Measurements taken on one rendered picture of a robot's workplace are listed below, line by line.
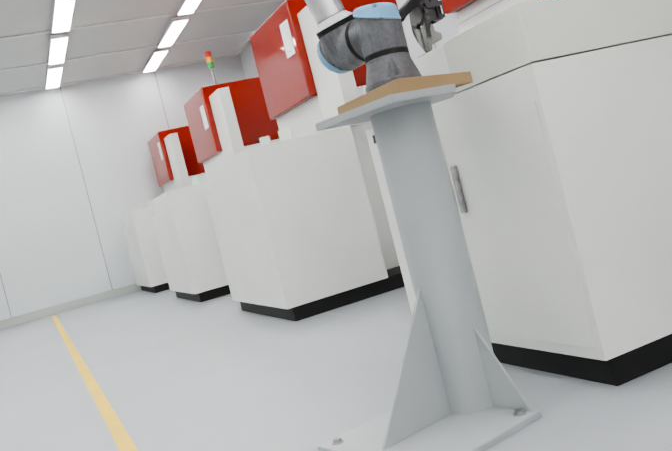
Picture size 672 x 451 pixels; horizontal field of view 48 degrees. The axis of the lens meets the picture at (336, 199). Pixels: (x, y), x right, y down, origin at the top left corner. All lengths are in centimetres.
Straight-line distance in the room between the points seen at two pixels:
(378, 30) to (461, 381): 90
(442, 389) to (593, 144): 72
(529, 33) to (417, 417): 97
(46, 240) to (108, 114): 176
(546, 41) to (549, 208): 41
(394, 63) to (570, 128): 46
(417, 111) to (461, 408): 75
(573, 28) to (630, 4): 20
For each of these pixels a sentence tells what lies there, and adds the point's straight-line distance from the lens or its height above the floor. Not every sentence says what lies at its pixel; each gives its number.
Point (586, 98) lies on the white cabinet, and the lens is 197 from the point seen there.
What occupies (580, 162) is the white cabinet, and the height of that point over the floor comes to 56.
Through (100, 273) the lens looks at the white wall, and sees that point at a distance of 995.
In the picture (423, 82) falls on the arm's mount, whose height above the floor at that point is 84.
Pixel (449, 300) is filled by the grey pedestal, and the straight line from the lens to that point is 191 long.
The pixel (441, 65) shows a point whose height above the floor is 91.
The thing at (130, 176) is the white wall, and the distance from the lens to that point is 1006.
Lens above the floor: 64
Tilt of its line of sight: 1 degrees down
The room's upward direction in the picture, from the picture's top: 14 degrees counter-clockwise
